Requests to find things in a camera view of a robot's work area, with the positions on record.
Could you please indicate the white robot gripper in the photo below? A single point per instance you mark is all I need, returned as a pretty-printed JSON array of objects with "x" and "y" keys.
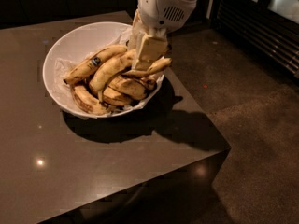
[{"x": 163, "y": 10}]

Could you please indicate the lower middle banana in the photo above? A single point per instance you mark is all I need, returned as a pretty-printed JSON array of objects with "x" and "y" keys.
[{"x": 116, "y": 98}]

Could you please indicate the banana pointing right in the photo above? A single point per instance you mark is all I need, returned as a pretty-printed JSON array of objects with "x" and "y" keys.
[{"x": 156, "y": 67}]

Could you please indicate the dark slatted wall vent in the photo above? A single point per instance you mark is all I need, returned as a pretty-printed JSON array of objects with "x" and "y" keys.
[{"x": 269, "y": 25}]

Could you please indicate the long top yellow banana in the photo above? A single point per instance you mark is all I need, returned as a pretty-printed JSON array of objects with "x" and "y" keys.
[{"x": 110, "y": 69}]

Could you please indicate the stickered banana at back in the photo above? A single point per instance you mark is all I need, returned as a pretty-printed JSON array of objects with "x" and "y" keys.
[{"x": 89, "y": 66}]

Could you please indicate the white paper bowl liner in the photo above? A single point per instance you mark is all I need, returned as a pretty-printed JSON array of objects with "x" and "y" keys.
[{"x": 124, "y": 36}]

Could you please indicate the front bruised banana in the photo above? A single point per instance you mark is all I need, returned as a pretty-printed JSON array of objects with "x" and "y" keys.
[{"x": 86, "y": 102}]

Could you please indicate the white ceramic bowl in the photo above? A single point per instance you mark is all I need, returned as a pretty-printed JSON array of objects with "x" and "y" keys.
[{"x": 78, "y": 42}]

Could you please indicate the middle short banana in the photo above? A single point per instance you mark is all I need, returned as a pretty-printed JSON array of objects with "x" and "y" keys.
[{"x": 129, "y": 87}]

